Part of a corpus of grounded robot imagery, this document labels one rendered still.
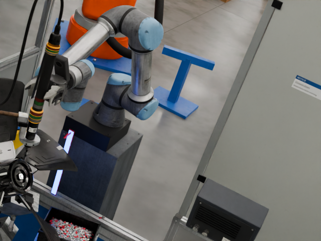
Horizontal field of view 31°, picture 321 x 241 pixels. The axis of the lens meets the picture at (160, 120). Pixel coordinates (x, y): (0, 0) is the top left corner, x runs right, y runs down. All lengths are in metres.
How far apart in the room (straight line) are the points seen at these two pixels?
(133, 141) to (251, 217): 0.85
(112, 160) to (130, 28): 0.66
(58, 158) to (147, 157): 2.49
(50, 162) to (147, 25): 0.64
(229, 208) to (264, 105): 1.50
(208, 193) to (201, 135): 3.11
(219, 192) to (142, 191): 2.09
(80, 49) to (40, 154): 0.43
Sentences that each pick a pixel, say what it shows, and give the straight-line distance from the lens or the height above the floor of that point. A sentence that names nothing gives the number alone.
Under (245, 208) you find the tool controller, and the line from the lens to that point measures 2.21.
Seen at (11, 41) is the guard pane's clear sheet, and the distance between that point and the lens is 3.19.
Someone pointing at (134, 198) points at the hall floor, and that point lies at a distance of 4.18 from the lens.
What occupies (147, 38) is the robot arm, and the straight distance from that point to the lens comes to 2.28.
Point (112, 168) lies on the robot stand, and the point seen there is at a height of 0.94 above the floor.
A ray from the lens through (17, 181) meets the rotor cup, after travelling 1.98.
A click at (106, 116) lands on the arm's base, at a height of 1.12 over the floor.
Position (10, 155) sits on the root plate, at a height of 1.25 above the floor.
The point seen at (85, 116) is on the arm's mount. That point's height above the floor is 1.08.
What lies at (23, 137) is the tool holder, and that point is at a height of 1.31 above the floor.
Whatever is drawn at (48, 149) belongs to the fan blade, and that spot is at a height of 1.18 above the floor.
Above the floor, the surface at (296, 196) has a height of 0.60.
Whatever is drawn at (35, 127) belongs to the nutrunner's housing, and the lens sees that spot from 2.00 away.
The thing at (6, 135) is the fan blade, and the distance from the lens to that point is 2.04.
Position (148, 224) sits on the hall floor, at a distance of 4.00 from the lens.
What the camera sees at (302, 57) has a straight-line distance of 3.48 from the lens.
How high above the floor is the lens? 2.40
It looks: 27 degrees down
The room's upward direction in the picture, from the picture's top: 20 degrees clockwise
